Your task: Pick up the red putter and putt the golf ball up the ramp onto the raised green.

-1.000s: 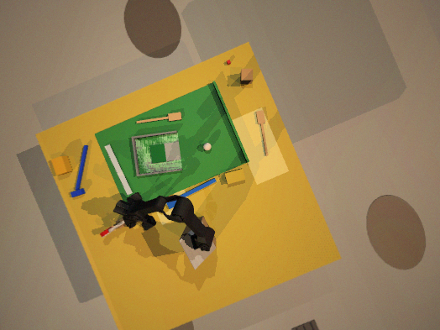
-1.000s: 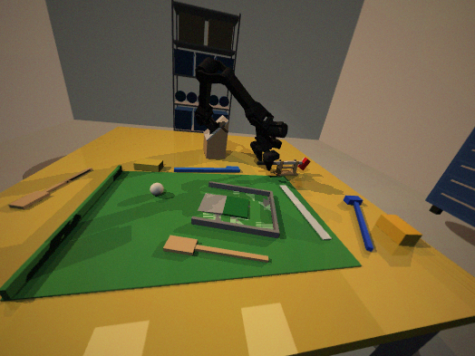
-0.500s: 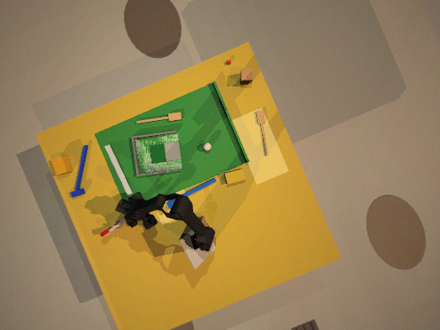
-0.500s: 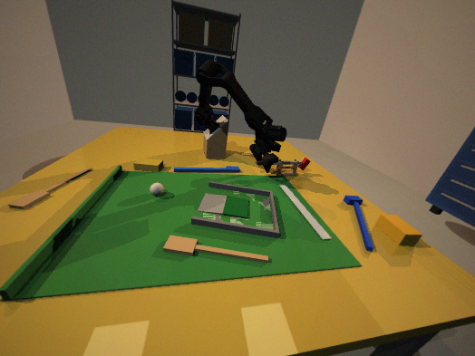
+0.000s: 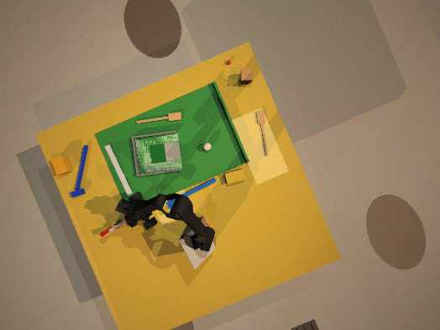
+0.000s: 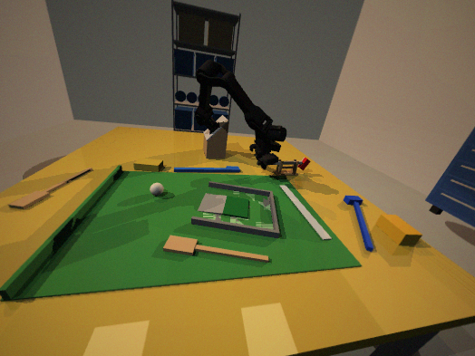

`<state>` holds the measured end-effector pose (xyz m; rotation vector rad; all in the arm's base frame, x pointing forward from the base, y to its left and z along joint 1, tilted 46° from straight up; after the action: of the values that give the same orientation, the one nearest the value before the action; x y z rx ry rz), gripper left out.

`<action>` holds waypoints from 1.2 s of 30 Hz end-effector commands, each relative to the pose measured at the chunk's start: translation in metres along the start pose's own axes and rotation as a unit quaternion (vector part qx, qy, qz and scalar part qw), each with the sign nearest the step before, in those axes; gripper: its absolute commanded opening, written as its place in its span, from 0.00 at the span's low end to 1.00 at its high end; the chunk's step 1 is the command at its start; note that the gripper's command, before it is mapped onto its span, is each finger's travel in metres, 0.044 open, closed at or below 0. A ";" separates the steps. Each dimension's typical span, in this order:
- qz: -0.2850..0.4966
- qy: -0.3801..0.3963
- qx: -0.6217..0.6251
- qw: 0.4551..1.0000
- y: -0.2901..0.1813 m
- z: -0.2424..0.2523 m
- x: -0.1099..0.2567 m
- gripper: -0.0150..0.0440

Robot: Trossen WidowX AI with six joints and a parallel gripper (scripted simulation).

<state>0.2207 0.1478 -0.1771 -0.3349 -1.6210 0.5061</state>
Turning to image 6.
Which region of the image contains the beige flat bar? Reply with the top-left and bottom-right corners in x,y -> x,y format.
280,186 -> 332,240

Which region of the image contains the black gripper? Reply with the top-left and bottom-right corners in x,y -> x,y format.
249,140 -> 278,170

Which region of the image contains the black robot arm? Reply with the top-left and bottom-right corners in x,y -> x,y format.
195,60 -> 286,153

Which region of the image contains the white golf ball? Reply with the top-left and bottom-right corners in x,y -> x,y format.
150,183 -> 163,196

